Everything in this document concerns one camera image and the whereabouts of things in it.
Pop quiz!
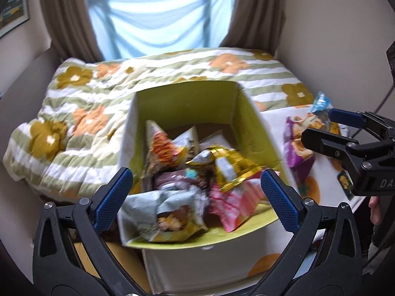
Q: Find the purple chips bag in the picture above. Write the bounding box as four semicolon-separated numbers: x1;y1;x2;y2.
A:
284;116;313;168

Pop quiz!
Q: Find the light blue snack bag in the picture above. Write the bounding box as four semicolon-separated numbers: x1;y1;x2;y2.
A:
309;92;333;121

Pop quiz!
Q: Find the gold yellow snack bag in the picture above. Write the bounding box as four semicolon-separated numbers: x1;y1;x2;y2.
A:
186;147;263;192

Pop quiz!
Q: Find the pink striped snack bag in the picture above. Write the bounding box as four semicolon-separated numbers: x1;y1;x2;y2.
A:
209;171;268;233

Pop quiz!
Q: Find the pale mauve packet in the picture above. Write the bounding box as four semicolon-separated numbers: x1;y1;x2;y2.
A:
199;130;233;151

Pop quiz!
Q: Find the grey-white chips bag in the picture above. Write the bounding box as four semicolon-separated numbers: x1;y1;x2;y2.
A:
118;185;209;245

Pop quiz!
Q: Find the yellow-green cardboard box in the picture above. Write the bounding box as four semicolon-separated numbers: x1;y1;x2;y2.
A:
118;81;290;250

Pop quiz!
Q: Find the orange sticks snack bag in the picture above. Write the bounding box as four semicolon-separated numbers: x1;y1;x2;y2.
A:
143;120;188;177

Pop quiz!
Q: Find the dark purple snack bag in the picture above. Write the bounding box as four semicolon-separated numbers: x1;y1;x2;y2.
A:
153;168;215;195

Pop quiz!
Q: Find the person's right hand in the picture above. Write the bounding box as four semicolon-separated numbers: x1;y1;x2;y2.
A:
368;196;382;225

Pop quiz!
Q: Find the orange white snack bag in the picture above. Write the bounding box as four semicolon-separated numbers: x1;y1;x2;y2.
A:
293;113;330;132

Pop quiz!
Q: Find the yellow wooden furniture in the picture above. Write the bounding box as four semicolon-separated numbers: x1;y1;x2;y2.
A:
72;240;152;295

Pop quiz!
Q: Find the white fruit-print sheet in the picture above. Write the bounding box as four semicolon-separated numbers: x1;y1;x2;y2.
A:
143;106;363;295

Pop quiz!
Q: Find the striped floral quilt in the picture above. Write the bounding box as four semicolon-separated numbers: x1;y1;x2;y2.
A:
1;47;314;202

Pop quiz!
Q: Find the right brown curtain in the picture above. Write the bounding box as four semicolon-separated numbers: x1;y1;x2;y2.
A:
220;0;286;55

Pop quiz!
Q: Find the brown curtain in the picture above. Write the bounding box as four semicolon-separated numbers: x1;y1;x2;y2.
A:
39;0;104;63
220;0;286;55

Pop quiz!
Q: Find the grey headboard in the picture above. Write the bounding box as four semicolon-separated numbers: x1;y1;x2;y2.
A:
0;45;61;136

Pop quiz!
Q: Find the left brown curtain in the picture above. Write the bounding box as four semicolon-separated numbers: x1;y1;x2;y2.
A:
39;0;104;63

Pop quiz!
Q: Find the light blue hanging cloth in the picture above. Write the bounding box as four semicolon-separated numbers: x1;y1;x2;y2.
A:
88;0;235;60

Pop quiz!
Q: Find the framed houses picture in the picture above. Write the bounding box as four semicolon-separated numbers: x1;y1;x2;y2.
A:
0;0;29;37

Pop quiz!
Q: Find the black cable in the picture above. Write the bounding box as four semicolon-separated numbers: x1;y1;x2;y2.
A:
349;84;395;138

